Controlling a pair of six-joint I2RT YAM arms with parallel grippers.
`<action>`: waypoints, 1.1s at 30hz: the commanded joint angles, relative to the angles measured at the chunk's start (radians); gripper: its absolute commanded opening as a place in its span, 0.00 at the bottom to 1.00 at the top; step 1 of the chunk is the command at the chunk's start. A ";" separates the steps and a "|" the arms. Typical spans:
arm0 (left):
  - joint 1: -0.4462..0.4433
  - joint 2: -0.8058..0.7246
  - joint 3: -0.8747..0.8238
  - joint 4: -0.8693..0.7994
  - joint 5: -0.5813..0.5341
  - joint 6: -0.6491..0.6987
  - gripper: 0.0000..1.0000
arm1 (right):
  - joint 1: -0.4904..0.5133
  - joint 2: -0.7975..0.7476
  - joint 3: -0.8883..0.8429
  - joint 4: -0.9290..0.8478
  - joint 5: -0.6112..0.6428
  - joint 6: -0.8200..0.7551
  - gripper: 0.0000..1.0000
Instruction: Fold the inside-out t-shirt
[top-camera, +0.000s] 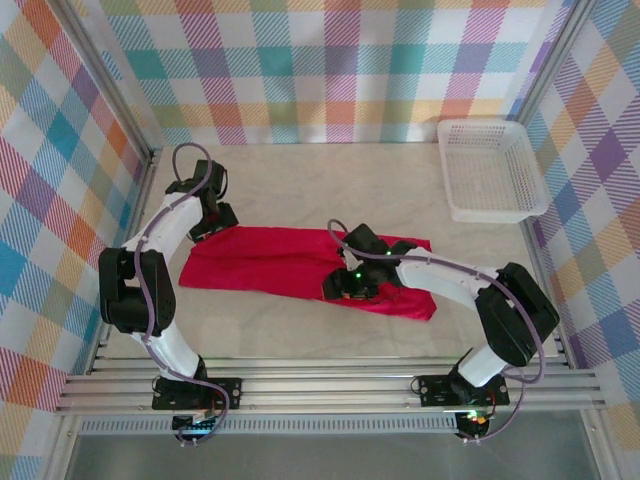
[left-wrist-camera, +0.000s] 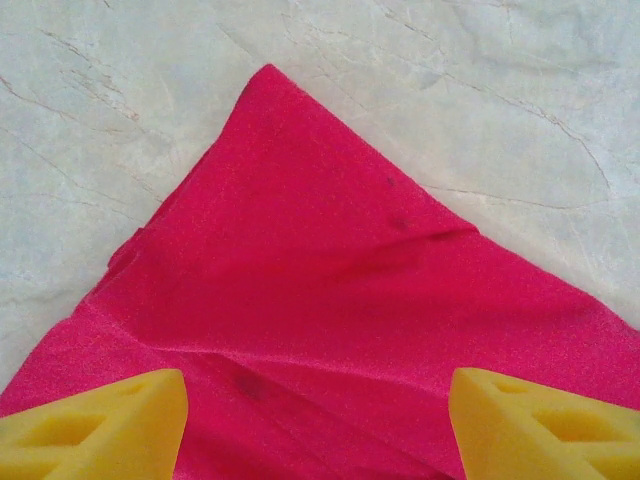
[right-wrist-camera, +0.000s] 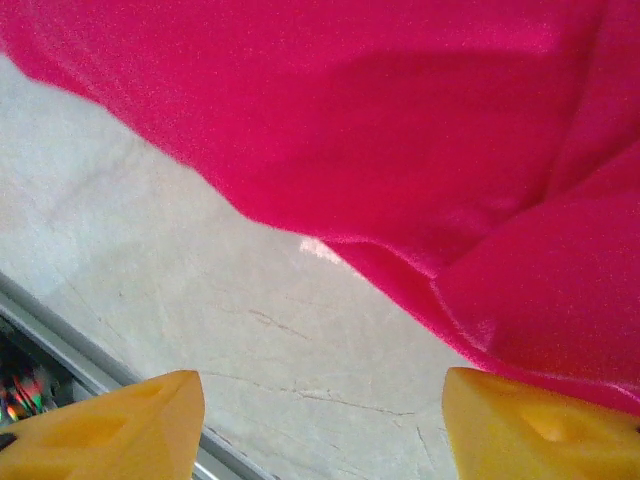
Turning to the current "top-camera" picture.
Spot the red t-shirt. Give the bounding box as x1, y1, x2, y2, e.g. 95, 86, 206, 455
178, 224, 439, 322

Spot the white plastic basket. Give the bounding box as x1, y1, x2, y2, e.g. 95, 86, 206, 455
436, 119, 547, 225

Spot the aluminium side rail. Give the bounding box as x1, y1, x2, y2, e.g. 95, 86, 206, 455
85, 148, 164, 375
519, 219, 576, 371

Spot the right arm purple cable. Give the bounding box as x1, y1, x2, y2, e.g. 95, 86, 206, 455
327, 218, 547, 444

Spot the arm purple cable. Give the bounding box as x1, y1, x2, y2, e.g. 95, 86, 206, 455
327, 218, 547, 444
142, 142, 236, 444

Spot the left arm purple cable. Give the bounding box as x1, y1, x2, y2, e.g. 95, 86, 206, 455
142, 142, 236, 444

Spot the aluminium mounting rail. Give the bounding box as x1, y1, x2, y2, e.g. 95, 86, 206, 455
53, 353, 609, 417

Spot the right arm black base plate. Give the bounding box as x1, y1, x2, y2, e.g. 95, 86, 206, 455
417, 374, 510, 409

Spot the aluminium upright post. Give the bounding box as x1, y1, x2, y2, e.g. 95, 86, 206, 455
512, 0, 599, 129
49, 0, 165, 164

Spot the grey slotted cable duct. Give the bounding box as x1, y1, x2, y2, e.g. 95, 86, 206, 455
77, 417, 461, 436

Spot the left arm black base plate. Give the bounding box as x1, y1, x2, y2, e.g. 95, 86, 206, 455
151, 377, 243, 412

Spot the aluminium frame leg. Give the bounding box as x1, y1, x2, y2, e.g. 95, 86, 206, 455
579, 407, 621, 480
42, 414, 84, 480

